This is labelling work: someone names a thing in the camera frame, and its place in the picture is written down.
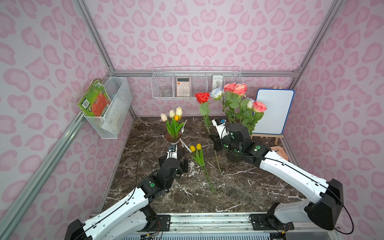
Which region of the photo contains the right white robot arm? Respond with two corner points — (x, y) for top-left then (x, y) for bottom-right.
(210, 118), (347, 235)

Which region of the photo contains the white artificial rose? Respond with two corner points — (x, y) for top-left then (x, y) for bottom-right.
(246, 98), (255, 110)
(209, 87), (238, 124)

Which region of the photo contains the white mesh side basket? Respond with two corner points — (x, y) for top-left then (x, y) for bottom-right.
(84, 77), (133, 140)

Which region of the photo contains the white remote control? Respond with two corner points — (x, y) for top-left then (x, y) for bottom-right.
(212, 75), (224, 90)

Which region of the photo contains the pink plastic tray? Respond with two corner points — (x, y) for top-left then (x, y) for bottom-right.
(271, 146), (289, 161)

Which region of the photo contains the yellow artificial tulip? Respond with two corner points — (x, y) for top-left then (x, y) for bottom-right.
(196, 144), (216, 193)
(190, 146), (201, 167)

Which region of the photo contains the white artificial tulip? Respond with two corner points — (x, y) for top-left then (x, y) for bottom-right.
(168, 110), (178, 140)
(174, 107), (184, 139)

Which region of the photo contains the left red glass vase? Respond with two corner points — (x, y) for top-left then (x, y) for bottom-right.
(164, 131), (185, 160)

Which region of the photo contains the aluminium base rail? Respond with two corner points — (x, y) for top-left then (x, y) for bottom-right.
(158, 213), (344, 240)

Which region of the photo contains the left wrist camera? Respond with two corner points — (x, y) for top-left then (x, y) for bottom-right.
(166, 145), (178, 160)

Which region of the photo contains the green red book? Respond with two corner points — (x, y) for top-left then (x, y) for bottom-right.
(78, 79), (112, 117)

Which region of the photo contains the round metal tin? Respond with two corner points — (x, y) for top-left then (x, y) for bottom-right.
(161, 88), (173, 98)

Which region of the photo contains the pink artificial rose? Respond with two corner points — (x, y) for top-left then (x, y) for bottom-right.
(233, 83), (248, 123)
(223, 83), (236, 123)

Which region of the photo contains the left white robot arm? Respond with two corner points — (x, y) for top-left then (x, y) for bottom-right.
(65, 158), (189, 240)

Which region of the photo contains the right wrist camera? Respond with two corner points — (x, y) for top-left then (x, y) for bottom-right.
(212, 116), (229, 140)

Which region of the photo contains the pink artificial tulip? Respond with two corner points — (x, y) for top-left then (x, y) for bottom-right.
(161, 114), (173, 137)

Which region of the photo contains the white wire wall basket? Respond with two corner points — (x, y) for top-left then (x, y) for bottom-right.
(151, 66), (244, 100)

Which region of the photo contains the blue framed whiteboard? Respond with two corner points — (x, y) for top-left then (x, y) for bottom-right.
(251, 88), (296, 136)

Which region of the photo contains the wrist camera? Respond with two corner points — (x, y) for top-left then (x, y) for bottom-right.
(166, 145), (178, 160)
(212, 116), (229, 140)

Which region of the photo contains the pink calculator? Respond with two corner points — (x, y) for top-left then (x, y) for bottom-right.
(176, 77), (191, 97)

